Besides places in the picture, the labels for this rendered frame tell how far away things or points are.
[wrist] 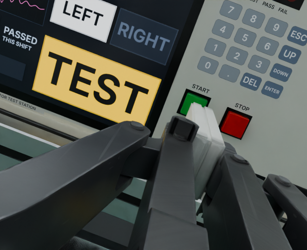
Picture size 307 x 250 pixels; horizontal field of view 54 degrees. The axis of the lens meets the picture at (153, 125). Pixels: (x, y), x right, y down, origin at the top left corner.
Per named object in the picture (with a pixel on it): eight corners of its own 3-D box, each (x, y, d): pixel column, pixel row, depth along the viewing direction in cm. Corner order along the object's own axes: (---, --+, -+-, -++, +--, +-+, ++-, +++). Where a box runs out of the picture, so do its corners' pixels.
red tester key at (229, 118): (240, 139, 25) (250, 119, 25) (220, 131, 25) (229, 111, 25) (238, 135, 26) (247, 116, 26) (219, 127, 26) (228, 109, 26)
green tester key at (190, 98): (199, 120, 25) (208, 100, 25) (179, 112, 25) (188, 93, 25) (199, 117, 26) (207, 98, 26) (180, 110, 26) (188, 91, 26)
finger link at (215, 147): (210, 139, 13) (226, 145, 13) (202, 104, 20) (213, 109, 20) (184, 196, 14) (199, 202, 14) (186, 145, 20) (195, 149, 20)
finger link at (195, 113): (184, 196, 14) (169, 190, 14) (185, 145, 20) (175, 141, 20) (210, 139, 13) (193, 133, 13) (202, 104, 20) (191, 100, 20)
